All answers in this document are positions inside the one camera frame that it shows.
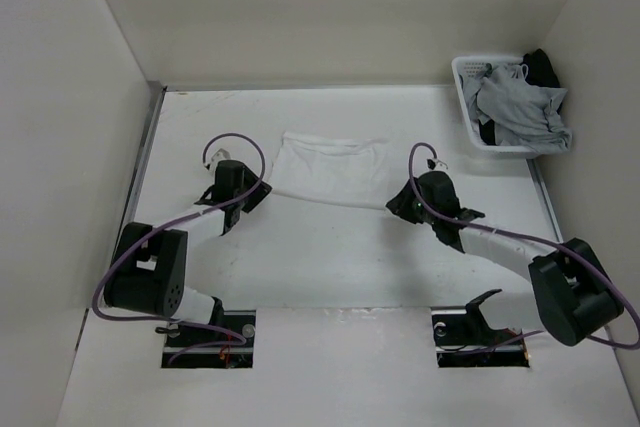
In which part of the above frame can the grey tank top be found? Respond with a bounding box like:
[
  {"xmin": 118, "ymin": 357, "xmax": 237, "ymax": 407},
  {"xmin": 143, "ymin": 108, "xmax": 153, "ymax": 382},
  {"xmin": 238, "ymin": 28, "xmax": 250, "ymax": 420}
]
[{"xmin": 462, "ymin": 64, "xmax": 573, "ymax": 155}]

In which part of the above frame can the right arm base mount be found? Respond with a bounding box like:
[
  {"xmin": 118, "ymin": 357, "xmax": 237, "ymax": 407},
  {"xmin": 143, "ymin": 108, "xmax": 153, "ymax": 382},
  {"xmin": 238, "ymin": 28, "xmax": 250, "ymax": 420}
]
[{"xmin": 431, "ymin": 289, "xmax": 530, "ymax": 368}]

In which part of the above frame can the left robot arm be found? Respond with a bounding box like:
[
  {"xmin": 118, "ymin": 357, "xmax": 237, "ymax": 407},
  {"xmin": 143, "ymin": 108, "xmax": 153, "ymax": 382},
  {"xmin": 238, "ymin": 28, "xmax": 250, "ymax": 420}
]
[{"xmin": 102, "ymin": 160, "xmax": 272, "ymax": 346}]

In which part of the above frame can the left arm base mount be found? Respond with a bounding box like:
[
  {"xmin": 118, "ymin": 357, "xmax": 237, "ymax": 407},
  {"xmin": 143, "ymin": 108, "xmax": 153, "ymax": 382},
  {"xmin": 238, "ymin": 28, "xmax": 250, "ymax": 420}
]
[{"xmin": 155, "ymin": 310, "xmax": 257, "ymax": 370}]

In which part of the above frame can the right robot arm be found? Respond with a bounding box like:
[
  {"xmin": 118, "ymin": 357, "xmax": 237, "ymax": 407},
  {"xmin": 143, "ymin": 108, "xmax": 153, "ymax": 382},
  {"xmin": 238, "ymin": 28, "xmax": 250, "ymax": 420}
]
[{"xmin": 386, "ymin": 171, "xmax": 627, "ymax": 346}]

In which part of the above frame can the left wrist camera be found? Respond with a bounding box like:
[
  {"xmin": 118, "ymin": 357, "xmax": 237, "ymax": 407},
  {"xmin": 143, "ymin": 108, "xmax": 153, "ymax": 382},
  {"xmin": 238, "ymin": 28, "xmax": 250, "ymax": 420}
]
[{"xmin": 204, "ymin": 148, "xmax": 231, "ymax": 173}]

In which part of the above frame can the black tank top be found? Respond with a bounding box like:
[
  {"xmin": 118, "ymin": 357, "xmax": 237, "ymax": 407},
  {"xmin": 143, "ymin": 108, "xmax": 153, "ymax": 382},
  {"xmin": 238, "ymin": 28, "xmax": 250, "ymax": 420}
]
[{"xmin": 522, "ymin": 48, "xmax": 561, "ymax": 88}]

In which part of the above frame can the white plastic laundry basket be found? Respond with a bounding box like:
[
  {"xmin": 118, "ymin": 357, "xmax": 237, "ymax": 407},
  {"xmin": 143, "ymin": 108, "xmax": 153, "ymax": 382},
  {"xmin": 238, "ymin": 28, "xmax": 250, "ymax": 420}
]
[{"xmin": 451, "ymin": 53, "xmax": 536, "ymax": 160}]

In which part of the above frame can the white tank top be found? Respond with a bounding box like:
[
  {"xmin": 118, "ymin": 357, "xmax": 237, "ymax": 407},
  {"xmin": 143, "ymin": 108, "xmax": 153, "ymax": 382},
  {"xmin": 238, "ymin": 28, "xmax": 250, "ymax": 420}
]
[{"xmin": 269, "ymin": 132, "xmax": 390, "ymax": 210}]

